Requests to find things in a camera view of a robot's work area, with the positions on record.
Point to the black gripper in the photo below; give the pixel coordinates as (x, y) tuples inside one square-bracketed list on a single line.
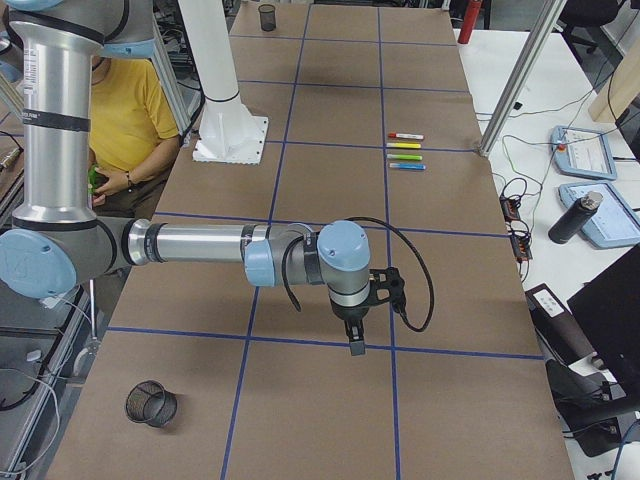
[(349, 313)]

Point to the red white marker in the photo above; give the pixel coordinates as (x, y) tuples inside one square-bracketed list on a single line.
[(405, 136)]

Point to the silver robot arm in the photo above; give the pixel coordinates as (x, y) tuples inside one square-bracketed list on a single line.
[(57, 241)]

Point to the blue highlighter pen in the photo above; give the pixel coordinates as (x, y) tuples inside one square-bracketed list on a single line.
[(407, 166)]

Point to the green highlighter pen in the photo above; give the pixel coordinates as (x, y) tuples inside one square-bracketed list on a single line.
[(405, 157)]

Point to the yellow highlighter pen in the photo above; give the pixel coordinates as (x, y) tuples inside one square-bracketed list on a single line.
[(404, 145)]

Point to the orange black electronics board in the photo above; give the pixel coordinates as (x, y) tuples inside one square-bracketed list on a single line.
[(518, 230)]

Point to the black box with label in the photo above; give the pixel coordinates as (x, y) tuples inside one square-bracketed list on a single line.
[(557, 325)]

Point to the near black mesh cup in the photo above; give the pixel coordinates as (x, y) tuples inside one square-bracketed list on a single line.
[(150, 403)]

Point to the black mesh cup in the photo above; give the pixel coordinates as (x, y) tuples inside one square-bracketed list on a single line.
[(267, 17), (150, 403)]

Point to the black metal bottle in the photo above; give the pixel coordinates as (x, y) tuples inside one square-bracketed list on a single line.
[(572, 221)]

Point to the black monitor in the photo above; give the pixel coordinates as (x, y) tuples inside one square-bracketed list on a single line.
[(607, 311)]

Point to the lower teach pendant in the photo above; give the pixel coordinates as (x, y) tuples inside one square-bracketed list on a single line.
[(614, 224)]

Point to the teach pendant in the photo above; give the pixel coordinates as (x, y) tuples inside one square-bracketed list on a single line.
[(582, 153), (614, 224)]

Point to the upper teach pendant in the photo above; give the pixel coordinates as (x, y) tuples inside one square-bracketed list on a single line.
[(582, 153)]

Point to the person in yellow shirt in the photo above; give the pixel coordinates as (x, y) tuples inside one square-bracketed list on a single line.
[(134, 141)]

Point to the far black mesh cup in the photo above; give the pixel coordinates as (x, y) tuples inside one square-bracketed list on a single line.
[(267, 17)]

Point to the red bottle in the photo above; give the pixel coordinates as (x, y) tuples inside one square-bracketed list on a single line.
[(469, 21)]

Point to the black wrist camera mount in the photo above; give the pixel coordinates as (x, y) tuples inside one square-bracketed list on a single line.
[(387, 285)]

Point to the aluminium frame post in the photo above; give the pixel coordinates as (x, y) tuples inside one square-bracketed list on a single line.
[(524, 64)]

